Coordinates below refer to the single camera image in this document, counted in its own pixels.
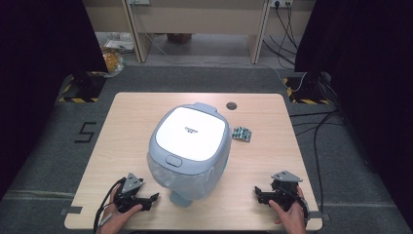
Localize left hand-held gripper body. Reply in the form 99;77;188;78
112;173;145;214

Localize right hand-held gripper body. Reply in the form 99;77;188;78
269;170;304;212

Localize blister pack of pills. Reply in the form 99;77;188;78
231;126;253;143

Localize grey bin with white lid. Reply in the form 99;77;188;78
146;101;233;209

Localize person's right hand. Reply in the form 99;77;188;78
268;186;308;234

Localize person's left hand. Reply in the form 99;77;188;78
96;185;144;234

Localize grey tape strip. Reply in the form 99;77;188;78
59;206;84;216
308;211;331;222

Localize yellow black hazard tape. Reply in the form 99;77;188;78
57;71;100;103
282;77;330;105

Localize black stand base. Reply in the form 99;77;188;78
71;70;106;100
293;71;329;100

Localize clear bag with yellow contents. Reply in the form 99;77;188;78
100;47;126;78

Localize black curtain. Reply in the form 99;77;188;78
0;0;109;200
293;0;413;230

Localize beige desk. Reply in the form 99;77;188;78
81;0;318;65

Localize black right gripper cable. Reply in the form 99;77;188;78
285;186;311;227

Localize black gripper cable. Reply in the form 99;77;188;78
93;176;128;234
285;186;311;227

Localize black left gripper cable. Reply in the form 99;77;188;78
93;176;128;234

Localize black floor cable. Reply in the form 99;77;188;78
288;108;347;215

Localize black cables from socket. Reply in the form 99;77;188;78
262;2;299;67

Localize white wall socket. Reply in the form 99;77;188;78
269;0;294;8

